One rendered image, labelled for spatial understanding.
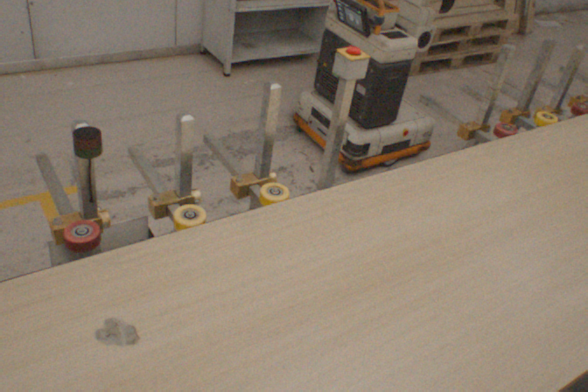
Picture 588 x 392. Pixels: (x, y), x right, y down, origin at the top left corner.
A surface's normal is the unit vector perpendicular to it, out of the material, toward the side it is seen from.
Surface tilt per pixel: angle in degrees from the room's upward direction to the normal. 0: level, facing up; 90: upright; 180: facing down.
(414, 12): 82
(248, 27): 90
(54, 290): 0
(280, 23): 90
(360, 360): 0
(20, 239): 0
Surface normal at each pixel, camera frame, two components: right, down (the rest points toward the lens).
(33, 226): 0.14, -0.81
